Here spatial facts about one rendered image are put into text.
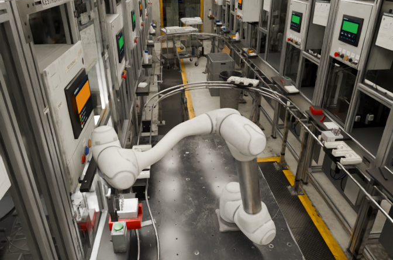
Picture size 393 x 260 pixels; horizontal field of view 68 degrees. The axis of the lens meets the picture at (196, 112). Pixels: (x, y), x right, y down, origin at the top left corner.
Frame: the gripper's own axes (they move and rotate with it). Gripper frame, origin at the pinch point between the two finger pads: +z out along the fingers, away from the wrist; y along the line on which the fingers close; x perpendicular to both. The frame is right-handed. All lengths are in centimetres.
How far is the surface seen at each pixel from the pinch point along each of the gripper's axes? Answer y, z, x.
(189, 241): -20, 45, 34
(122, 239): 3.4, 14.3, 2.2
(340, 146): -77, 24, 155
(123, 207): -14.9, 11.7, 0.4
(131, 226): -9.9, 20.1, 4.5
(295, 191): -128, 109, 152
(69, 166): 14.7, -34.8, -9.5
